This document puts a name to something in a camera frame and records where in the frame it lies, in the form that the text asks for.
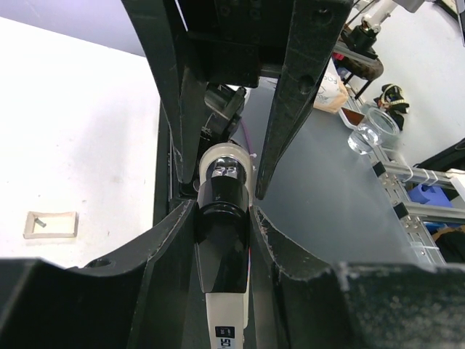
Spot aluminium frame rail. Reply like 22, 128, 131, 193
339, 95, 464, 265

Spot blue plastic object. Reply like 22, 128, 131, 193
408, 184, 453, 208

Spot small cardboard tray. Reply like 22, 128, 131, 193
23, 212, 78, 239

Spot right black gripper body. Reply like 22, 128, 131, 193
163, 1, 294, 87

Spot clear plastic cup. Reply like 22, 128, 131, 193
347, 107, 400, 155

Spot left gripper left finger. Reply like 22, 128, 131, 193
1, 201, 195, 348

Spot brown paper bag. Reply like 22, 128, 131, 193
313, 60, 349, 114

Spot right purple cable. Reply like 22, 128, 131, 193
239, 121, 259, 161

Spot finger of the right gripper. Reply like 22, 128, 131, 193
255, 1, 352, 199
122, 0, 203, 183

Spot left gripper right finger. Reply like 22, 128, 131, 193
250, 207, 464, 348

